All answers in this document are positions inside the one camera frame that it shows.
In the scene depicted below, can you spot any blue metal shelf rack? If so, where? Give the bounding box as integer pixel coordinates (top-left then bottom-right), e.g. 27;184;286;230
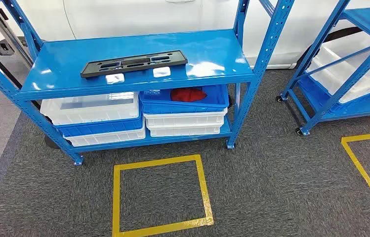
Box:
276;0;370;136
0;0;295;166

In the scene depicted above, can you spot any black plastic panel part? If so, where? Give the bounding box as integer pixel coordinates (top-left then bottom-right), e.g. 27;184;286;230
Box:
80;50;189;79

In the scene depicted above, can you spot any yellow tape square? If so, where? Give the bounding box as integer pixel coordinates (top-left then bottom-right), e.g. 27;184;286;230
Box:
341;131;370;201
112;154;214;237

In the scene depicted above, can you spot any grey metal post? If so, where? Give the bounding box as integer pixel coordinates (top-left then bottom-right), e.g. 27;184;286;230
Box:
0;8;35;68

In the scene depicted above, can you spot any white foam block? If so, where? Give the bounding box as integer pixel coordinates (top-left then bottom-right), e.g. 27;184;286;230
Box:
105;73;125;85
152;67;171;78

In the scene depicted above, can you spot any red cloth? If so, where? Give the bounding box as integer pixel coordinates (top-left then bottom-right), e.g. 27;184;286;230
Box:
170;87;207;103

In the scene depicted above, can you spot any clear white plastic bin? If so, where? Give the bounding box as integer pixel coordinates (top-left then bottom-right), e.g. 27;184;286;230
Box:
40;92;141;126
306;32;370;104

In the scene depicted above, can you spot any white car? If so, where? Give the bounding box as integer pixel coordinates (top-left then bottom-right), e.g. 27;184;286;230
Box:
11;0;370;70

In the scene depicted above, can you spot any blue plastic bin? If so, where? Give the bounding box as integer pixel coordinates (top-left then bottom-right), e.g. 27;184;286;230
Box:
139;84;230;115

